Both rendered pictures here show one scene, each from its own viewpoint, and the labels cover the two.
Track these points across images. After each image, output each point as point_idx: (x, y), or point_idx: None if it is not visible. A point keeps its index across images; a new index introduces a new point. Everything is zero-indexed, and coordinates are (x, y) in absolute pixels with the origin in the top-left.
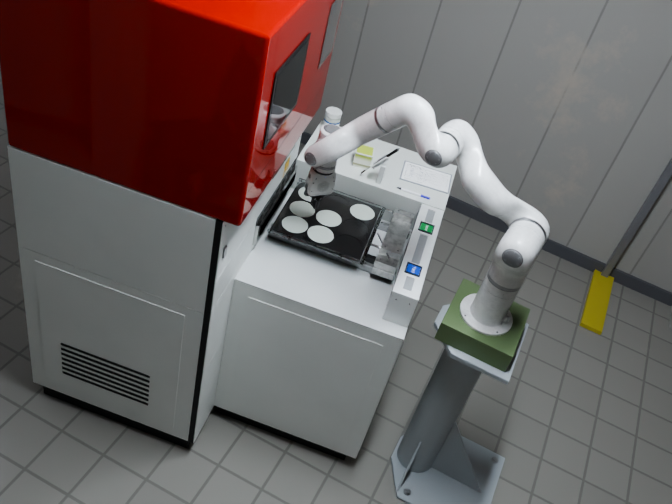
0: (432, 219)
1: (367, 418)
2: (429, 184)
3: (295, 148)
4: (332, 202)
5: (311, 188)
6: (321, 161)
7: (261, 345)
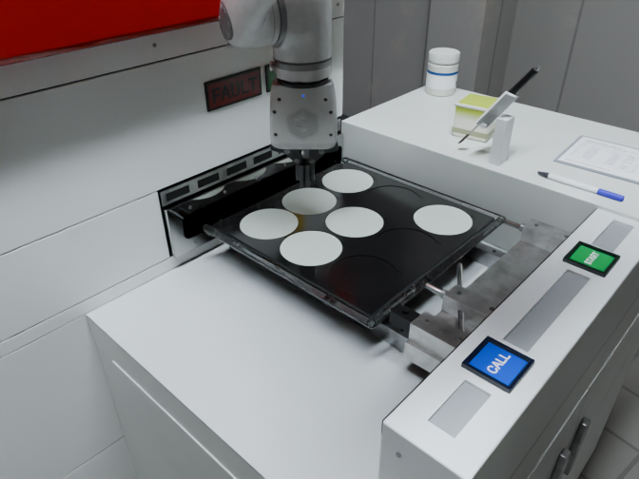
0: (619, 243)
1: None
2: (631, 175)
3: None
4: (383, 197)
5: (272, 125)
6: (238, 16)
7: (164, 477)
